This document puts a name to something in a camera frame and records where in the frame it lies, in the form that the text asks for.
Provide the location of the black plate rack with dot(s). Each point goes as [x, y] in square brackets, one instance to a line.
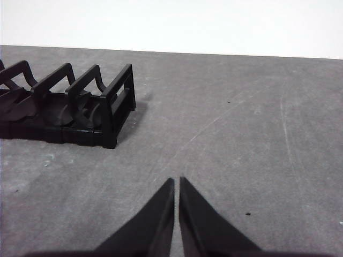
[88, 136]

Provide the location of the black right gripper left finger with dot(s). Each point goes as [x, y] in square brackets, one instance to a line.
[150, 230]

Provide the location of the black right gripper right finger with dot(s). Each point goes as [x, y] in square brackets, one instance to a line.
[203, 230]

